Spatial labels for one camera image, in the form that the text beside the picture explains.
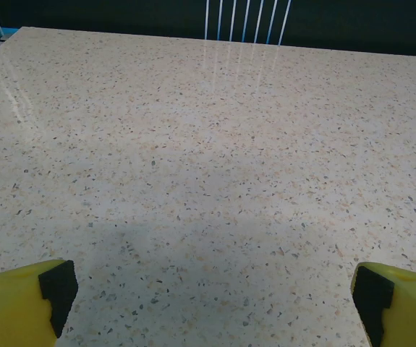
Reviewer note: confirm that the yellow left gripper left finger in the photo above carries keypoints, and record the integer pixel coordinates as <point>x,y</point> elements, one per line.
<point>8,307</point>

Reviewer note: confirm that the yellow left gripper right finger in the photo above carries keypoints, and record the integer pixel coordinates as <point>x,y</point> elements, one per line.
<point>410,311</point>

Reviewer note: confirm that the blue printed back panel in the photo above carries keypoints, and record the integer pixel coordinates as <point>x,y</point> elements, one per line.
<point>338,21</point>

